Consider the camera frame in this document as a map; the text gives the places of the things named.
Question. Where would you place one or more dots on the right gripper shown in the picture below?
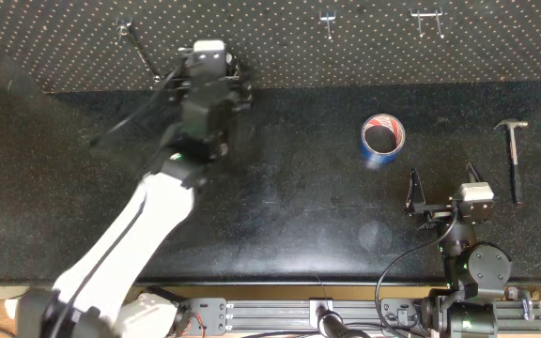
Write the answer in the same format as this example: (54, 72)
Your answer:
(432, 211)

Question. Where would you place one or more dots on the roll of blue tape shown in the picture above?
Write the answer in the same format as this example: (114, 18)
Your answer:
(369, 151)

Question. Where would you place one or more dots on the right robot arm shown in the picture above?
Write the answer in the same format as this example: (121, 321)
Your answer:
(486, 267)

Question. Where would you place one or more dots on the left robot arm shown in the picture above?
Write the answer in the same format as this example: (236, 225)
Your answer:
(158, 211)

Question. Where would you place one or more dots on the black pegboard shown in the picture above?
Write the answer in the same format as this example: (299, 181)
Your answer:
(298, 56)

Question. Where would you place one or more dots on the hammer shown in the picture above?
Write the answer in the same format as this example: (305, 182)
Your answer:
(514, 155)

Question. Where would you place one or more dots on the wrench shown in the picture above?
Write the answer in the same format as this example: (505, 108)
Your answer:
(141, 54)

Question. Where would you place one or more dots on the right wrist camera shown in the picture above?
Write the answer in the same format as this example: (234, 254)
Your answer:
(474, 199)

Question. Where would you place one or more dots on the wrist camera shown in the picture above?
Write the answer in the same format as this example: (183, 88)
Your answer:
(209, 49)
(474, 199)

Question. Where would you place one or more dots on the mounting rail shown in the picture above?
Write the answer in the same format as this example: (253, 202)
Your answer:
(270, 317)

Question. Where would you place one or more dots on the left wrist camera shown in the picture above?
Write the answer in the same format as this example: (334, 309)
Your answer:
(209, 49)

